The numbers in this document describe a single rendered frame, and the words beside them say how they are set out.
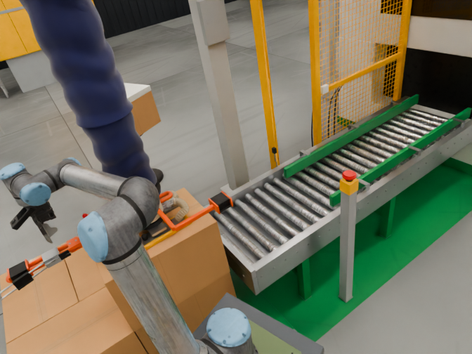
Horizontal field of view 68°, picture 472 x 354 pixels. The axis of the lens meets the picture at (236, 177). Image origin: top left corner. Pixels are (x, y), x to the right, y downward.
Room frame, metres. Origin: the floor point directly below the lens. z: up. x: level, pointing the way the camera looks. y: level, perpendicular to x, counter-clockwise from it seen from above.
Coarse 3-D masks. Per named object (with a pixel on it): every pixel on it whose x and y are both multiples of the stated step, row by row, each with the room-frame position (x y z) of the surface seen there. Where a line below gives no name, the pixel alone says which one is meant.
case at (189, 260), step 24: (168, 216) 1.46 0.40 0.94; (168, 240) 1.28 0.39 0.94; (192, 240) 1.28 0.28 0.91; (216, 240) 1.33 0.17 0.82; (96, 264) 1.21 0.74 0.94; (168, 264) 1.21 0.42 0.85; (192, 264) 1.26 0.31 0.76; (216, 264) 1.31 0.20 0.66; (168, 288) 1.19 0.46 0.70; (192, 288) 1.24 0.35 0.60
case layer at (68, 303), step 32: (32, 288) 1.52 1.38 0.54; (64, 288) 1.47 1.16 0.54; (96, 288) 1.42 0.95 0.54; (224, 288) 1.33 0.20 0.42; (32, 320) 1.28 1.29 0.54; (64, 320) 1.24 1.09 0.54; (96, 320) 1.20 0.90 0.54; (192, 320) 1.22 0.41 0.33; (32, 352) 1.08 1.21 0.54; (64, 352) 1.05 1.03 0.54; (96, 352) 1.01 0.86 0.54; (128, 352) 1.05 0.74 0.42
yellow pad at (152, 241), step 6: (174, 216) 1.42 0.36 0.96; (186, 216) 1.40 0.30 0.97; (174, 222) 1.37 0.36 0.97; (180, 222) 1.36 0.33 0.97; (168, 228) 1.33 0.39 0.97; (144, 234) 1.30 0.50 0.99; (162, 234) 1.30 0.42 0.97; (168, 234) 1.30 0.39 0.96; (144, 240) 1.28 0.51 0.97; (150, 240) 1.27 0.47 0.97; (156, 240) 1.27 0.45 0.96; (144, 246) 1.25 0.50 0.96; (150, 246) 1.25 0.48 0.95
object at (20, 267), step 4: (20, 264) 1.15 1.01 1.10; (24, 264) 1.14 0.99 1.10; (28, 264) 1.15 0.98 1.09; (8, 268) 1.14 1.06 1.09; (12, 268) 1.13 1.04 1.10; (16, 268) 1.13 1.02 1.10; (20, 268) 1.12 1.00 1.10; (24, 268) 1.12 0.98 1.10; (28, 268) 1.11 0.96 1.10; (8, 272) 1.12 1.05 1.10; (12, 272) 1.11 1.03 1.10; (16, 272) 1.11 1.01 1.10; (20, 272) 1.10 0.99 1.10; (24, 272) 1.10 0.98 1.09; (28, 272) 1.11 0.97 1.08; (8, 276) 1.09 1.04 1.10; (12, 276) 1.09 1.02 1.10; (16, 276) 1.09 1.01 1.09; (12, 280) 1.08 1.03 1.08
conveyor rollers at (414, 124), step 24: (408, 120) 2.59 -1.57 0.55; (432, 120) 2.50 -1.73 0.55; (360, 144) 2.38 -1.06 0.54; (384, 144) 2.30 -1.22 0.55; (408, 144) 2.28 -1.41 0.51; (432, 144) 2.20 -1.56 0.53; (312, 168) 2.17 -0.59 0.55; (336, 168) 2.14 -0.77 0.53; (360, 168) 2.06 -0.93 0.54; (264, 192) 2.00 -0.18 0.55; (288, 192) 1.98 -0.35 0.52; (312, 192) 1.89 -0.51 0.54; (216, 216) 1.85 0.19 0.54; (240, 216) 1.79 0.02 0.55; (288, 216) 1.71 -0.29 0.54; (312, 216) 1.65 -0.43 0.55; (240, 240) 1.58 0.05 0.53; (264, 240) 1.53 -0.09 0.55; (288, 240) 1.49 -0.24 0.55
